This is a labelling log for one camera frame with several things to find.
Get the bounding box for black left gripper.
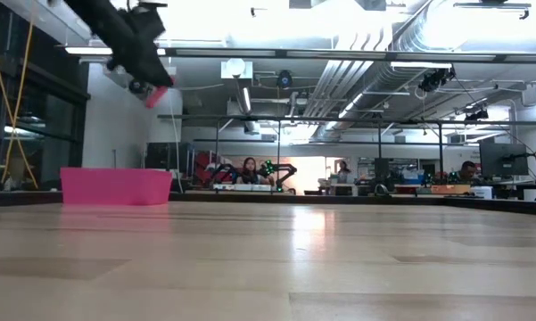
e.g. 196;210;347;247
64;0;176;95

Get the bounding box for red block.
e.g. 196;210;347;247
144;85;169;110

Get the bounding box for fluorescent ceiling light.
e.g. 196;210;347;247
63;45;167;57

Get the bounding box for round white lamp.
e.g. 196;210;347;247
219;58;254;80

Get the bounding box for pink plastic bin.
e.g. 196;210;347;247
60;167;174;207

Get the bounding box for blue round ceiling device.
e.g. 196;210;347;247
276;69;294;89

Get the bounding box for black background railing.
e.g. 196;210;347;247
156;113;536;197

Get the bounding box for orange box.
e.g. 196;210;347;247
429;184;472;196

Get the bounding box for white container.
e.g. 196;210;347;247
469;185;494;201

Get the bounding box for black computer monitor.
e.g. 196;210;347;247
479;142;530;177

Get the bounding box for yellow cable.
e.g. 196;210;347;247
0;0;40;190
0;11;37;185

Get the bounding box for silver ceiling air duct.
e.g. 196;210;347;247
301;20;433;119

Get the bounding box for black table edge rail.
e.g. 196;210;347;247
0;189;536;218

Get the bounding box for black aluminium rig frame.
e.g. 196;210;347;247
158;46;536;64

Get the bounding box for black overhead camera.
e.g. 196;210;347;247
417;66;457;94

